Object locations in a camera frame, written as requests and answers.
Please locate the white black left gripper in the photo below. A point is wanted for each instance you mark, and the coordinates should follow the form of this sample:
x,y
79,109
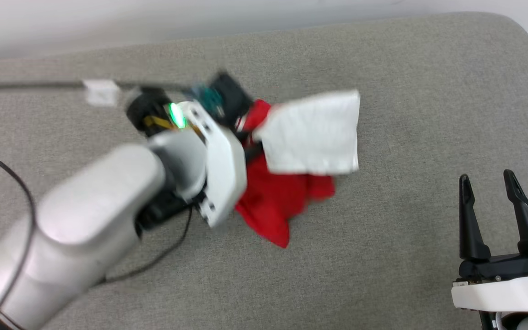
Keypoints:
x,y
222,174

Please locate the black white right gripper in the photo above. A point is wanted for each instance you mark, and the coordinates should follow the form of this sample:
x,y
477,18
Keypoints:
x,y
502,284

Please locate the red and white garment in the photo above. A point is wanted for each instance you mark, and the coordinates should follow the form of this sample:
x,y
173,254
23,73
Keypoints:
x,y
275,201

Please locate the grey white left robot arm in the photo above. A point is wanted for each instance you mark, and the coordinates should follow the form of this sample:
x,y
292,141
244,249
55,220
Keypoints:
x,y
85,220

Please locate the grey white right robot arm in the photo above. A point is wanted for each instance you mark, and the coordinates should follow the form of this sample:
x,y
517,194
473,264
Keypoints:
x,y
527,321

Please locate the grey fabric sofa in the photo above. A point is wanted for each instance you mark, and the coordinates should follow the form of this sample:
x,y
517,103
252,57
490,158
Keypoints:
x,y
392,256

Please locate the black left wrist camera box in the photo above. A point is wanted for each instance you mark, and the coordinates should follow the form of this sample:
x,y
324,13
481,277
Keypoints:
x,y
229,98

